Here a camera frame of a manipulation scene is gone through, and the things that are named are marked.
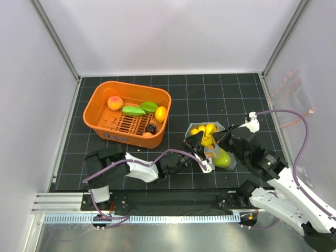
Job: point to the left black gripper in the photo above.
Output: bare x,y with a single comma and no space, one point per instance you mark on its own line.
194,143

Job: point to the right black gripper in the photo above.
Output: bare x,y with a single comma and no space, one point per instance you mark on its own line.
221,137

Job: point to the yellow banana bunch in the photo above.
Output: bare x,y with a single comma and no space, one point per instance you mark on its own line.
208,131

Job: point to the peach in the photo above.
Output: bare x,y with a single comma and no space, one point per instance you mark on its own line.
115,103
147,134
209,152

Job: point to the clear zip top bag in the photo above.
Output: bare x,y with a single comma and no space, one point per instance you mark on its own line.
219,128

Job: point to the green pear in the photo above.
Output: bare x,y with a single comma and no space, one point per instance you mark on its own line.
221,158

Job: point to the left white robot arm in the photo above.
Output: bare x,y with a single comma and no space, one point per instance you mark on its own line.
107,165

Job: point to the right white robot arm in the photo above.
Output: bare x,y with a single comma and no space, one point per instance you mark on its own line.
301,208

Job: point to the yellow orange mango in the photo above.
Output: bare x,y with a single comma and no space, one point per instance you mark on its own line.
160,114

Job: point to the dark purple mangosteen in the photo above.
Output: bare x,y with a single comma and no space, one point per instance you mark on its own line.
151,128

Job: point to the green starfruit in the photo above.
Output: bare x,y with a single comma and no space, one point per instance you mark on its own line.
149,106

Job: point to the orange plastic basket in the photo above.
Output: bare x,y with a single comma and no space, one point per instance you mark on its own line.
116,126

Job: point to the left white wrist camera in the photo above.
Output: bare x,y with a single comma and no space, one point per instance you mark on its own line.
208,165

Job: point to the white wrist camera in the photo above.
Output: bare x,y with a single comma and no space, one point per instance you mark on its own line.
208,165
251,122

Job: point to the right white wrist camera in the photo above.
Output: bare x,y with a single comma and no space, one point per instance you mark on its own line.
251,122

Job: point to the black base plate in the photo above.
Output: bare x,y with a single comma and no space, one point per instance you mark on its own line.
194,202

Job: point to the slotted cable duct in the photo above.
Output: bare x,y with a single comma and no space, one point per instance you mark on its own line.
92,218

